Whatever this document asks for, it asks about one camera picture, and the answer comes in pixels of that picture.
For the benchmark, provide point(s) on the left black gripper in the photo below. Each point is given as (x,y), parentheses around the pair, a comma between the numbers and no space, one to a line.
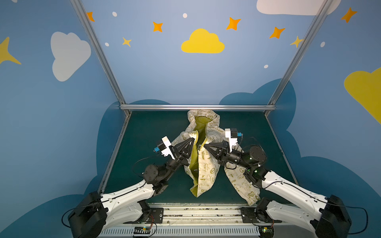
(177,154)

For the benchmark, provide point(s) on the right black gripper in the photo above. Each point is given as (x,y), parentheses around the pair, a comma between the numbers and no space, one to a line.
(227,153)

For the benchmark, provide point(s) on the white green printed jacket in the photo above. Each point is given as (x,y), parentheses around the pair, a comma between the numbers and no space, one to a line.
(203,168)

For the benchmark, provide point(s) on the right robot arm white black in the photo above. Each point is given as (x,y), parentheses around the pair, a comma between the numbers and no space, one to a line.
(326,217)

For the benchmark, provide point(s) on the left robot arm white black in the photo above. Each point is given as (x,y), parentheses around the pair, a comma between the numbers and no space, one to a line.
(98,212)

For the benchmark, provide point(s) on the right small circuit board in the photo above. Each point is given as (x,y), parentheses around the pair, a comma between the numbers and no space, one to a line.
(266,232)

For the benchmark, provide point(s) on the small circuit board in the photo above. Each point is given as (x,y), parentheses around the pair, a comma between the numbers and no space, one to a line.
(141,232)
(266,232)

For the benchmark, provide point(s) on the left small circuit board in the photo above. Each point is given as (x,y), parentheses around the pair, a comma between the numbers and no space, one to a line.
(141,232)

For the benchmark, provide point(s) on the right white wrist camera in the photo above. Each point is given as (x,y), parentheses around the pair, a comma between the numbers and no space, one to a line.
(232,136)

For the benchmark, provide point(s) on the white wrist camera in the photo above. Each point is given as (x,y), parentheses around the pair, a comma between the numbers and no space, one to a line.
(232,136)
(164,148)

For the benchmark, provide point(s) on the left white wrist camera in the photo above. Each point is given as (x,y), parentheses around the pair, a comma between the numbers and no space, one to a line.
(164,148)

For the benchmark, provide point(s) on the aluminium back frame bar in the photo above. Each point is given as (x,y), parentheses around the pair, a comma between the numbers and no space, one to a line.
(152,107)

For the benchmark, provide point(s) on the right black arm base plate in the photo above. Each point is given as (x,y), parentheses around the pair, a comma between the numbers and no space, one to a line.
(254,215)

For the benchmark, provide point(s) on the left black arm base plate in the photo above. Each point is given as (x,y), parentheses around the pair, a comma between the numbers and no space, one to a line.
(155,215)

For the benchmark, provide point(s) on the aluminium front rail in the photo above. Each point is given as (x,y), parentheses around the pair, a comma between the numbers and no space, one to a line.
(194,220)

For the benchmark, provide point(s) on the aluminium right frame post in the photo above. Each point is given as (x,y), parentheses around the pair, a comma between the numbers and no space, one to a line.
(308,38)

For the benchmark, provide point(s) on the aluminium frame post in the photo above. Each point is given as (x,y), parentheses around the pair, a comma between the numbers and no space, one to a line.
(87,25)
(308,38)

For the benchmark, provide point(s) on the aluminium left frame post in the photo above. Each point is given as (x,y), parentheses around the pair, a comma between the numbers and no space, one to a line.
(87,25)

